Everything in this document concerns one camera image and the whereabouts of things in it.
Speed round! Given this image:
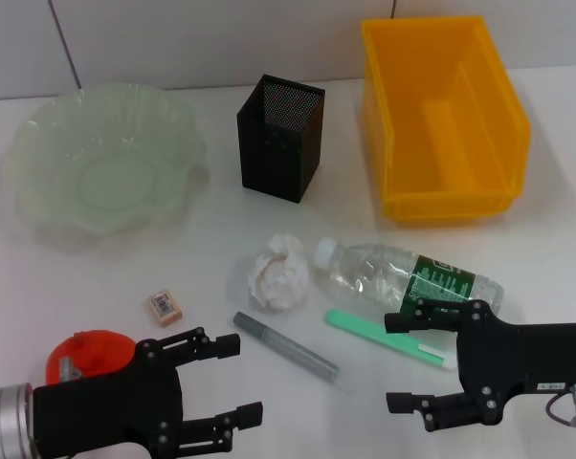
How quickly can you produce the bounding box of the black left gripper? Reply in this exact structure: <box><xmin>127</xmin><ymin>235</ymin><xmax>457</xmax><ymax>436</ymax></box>
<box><xmin>32</xmin><ymin>327</ymin><xmax>264</xmax><ymax>459</ymax></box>

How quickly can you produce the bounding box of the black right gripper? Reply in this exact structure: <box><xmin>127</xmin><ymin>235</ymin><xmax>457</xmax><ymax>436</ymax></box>
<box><xmin>384</xmin><ymin>298</ymin><xmax>576</xmax><ymax>433</ymax></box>

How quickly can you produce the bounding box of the mint green pen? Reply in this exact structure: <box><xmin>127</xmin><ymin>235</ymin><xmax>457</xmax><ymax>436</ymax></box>
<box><xmin>323</xmin><ymin>308</ymin><xmax>459</xmax><ymax>372</ymax></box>

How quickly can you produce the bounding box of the red tomato-shaped object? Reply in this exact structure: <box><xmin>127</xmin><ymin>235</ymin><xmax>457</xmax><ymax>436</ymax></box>
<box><xmin>46</xmin><ymin>328</ymin><xmax>137</xmax><ymax>386</ymax></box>

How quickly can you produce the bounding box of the clear plastic water bottle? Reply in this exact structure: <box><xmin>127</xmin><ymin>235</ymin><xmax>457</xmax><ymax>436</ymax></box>
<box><xmin>314</xmin><ymin>237</ymin><xmax>505</xmax><ymax>322</ymax></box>

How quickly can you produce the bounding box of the white paper ball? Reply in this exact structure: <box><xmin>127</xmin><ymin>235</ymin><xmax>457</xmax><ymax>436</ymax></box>
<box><xmin>246</xmin><ymin>232</ymin><xmax>309</xmax><ymax>312</ymax></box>

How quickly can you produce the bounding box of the small beige eraser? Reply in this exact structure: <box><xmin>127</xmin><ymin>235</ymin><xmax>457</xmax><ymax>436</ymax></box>
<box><xmin>148</xmin><ymin>288</ymin><xmax>184</xmax><ymax>329</ymax></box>

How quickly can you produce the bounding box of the grey marker pen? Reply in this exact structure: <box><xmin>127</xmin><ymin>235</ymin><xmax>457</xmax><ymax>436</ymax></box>
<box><xmin>233</xmin><ymin>311</ymin><xmax>341</xmax><ymax>386</ymax></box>

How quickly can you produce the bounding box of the pale green glass fruit plate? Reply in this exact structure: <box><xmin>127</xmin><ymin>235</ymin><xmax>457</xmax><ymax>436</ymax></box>
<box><xmin>0</xmin><ymin>83</ymin><xmax>211</xmax><ymax>250</ymax></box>

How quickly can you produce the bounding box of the black mesh pen holder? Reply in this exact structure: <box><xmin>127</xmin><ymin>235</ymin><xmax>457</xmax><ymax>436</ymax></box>
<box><xmin>235</xmin><ymin>74</ymin><xmax>326</xmax><ymax>206</ymax></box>

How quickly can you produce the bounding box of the yellow plastic bin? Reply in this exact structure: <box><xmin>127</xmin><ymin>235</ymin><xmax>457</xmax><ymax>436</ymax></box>
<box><xmin>361</xmin><ymin>15</ymin><xmax>532</xmax><ymax>226</ymax></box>

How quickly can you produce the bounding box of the left gripper cable with plugs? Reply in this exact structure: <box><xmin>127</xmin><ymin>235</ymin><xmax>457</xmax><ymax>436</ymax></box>
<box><xmin>57</xmin><ymin>355</ymin><xmax>84</xmax><ymax>383</ymax></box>

